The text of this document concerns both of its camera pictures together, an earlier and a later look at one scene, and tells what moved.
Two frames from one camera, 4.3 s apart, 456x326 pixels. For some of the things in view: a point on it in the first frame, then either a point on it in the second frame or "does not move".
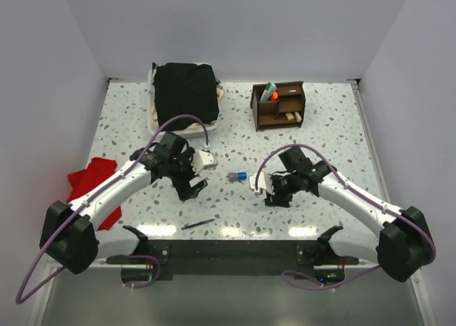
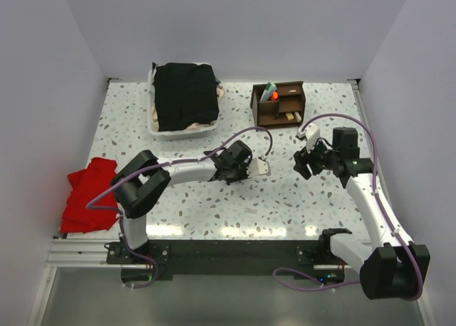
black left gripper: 184,188 to 244,176
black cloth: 182,88 does not move
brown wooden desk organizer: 288,112 does not move
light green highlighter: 273,87 does not move
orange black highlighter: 274,96 does not move
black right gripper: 277,200 to 302,158
